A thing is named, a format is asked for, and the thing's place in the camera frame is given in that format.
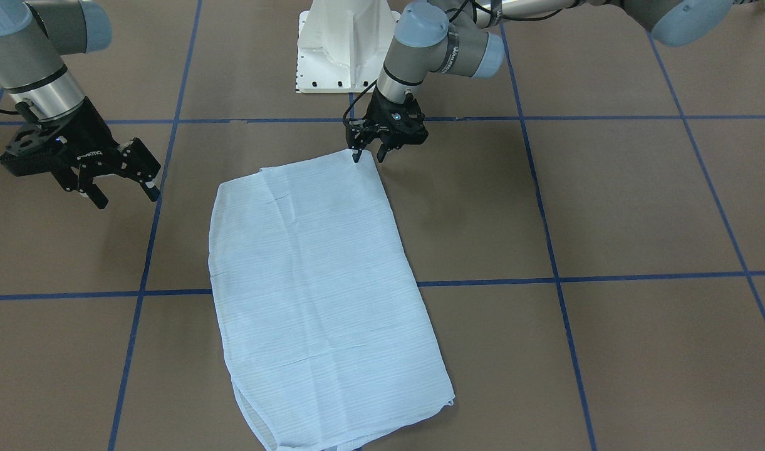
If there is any light blue button-up shirt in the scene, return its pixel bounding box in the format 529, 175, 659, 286
208, 149, 455, 450

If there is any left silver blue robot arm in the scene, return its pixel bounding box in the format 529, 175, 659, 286
343, 1, 734, 163

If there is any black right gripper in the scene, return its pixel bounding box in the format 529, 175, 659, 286
0, 97, 161, 209

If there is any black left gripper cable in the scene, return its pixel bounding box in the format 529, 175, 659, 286
343, 0, 508, 123

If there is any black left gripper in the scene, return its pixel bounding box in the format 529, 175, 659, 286
345, 90, 429, 163

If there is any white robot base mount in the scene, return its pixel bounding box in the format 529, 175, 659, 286
294, 1, 400, 93

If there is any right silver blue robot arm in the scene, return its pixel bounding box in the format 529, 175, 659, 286
0, 1, 161, 209

